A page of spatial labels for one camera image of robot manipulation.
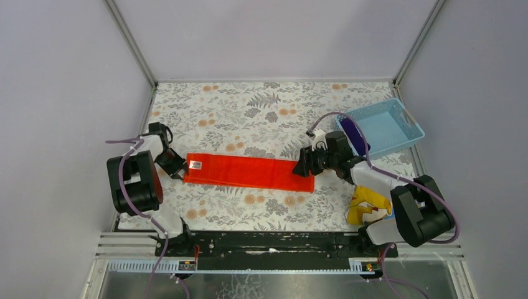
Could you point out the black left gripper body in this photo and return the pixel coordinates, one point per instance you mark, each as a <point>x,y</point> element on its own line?
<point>168,160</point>

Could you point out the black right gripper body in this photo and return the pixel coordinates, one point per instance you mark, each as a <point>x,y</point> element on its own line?
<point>311,159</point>

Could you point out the purple towel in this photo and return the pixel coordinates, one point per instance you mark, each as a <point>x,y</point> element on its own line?
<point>355,137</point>

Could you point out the orange towel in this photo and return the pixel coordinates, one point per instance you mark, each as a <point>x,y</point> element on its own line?
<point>242,171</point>

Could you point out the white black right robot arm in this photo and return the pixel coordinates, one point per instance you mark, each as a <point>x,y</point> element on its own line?
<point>420,215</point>

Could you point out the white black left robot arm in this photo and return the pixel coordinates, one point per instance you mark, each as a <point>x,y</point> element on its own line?
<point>135,185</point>

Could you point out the yellow blue Pokemon towel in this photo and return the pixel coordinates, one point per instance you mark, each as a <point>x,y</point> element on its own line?
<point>367,206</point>

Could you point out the light blue plastic basket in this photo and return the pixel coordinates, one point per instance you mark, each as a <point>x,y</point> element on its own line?
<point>387,126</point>

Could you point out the floral patterned table mat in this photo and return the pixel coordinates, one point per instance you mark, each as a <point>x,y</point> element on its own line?
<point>257,119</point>

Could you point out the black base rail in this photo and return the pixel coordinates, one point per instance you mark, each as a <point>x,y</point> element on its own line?
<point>266,245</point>

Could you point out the white slotted cable duct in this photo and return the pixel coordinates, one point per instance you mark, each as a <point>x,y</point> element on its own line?
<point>271,266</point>

